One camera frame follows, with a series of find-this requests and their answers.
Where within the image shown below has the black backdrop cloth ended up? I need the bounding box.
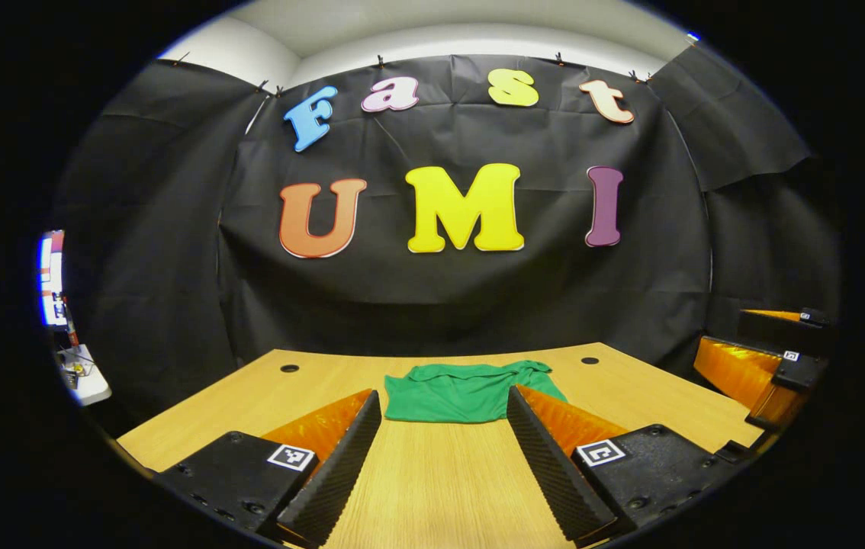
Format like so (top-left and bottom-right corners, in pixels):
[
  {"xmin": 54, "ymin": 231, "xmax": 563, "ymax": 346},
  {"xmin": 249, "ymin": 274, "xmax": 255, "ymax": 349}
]
[{"xmin": 51, "ymin": 42, "xmax": 841, "ymax": 428}]

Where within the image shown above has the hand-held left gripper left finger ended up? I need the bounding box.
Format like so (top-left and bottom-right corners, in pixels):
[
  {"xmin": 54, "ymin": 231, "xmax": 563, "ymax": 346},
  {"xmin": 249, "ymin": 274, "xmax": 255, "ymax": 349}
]
[{"xmin": 154, "ymin": 389, "xmax": 382, "ymax": 548}]

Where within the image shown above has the computer monitor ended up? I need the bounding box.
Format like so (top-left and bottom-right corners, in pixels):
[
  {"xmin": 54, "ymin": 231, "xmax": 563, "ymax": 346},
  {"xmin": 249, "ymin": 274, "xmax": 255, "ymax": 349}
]
[{"xmin": 37, "ymin": 230, "xmax": 67, "ymax": 327}]

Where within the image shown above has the green T-shirt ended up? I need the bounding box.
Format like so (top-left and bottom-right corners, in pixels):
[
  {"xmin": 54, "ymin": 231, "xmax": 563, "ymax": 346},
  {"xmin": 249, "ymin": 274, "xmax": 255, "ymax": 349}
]
[{"xmin": 384, "ymin": 360, "xmax": 569, "ymax": 425}]

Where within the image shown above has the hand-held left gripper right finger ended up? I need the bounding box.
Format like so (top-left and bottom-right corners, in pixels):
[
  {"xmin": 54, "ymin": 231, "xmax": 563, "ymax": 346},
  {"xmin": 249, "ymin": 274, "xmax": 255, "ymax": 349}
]
[{"xmin": 506, "ymin": 384, "xmax": 738, "ymax": 544}]

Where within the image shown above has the white side table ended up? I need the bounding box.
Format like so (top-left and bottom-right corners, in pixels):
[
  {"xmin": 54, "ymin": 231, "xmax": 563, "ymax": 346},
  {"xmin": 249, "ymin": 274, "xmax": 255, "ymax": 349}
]
[{"xmin": 59, "ymin": 345, "xmax": 113, "ymax": 406}]

